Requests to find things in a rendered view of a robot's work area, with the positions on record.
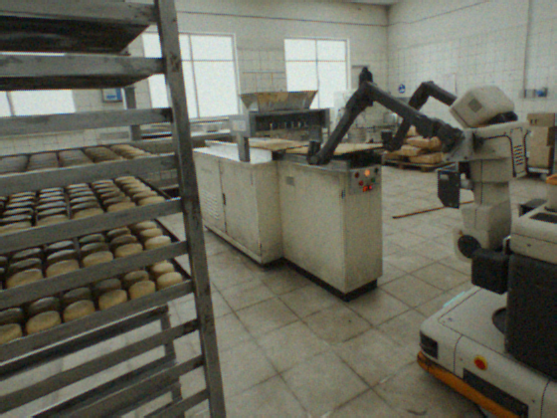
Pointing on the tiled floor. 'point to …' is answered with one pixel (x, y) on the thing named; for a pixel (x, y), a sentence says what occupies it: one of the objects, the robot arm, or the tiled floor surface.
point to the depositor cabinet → (242, 204)
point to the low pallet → (418, 164)
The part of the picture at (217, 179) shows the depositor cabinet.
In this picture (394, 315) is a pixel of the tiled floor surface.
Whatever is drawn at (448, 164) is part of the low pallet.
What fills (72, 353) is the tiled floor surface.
